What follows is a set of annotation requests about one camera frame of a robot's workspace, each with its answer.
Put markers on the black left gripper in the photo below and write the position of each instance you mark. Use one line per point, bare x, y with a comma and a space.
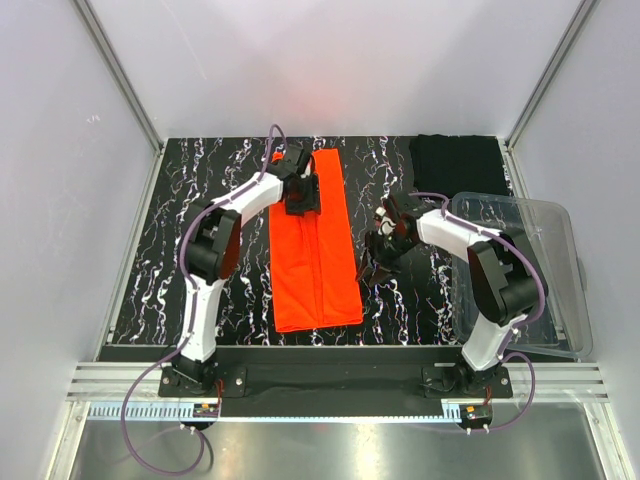
310, 203

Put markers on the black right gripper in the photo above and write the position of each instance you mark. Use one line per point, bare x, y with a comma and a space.
373, 256

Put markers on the orange t shirt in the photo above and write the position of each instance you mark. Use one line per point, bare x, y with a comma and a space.
313, 267

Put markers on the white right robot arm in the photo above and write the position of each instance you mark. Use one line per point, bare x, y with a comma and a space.
508, 287

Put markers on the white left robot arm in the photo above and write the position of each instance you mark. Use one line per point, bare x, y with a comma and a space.
210, 250

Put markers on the folded black t shirt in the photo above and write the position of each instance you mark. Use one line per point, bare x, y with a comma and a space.
449, 165

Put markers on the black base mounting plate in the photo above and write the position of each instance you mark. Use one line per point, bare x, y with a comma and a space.
359, 394

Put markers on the right orange connector block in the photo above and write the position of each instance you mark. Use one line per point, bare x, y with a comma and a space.
473, 412

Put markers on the orange connector block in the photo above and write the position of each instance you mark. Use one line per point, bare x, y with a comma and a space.
473, 412
206, 410

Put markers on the clear plastic bin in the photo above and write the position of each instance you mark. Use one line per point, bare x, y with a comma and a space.
564, 328

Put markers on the left orange connector block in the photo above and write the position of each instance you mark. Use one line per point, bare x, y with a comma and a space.
206, 410

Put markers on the slotted cable duct rail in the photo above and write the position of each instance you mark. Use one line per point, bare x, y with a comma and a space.
427, 413

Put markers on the left aluminium frame post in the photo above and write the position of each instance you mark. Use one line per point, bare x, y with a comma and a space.
98, 34

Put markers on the aluminium frame post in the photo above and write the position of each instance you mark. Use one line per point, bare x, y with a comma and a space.
567, 41
98, 34

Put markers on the right aluminium frame post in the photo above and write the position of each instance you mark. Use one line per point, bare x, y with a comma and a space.
567, 41

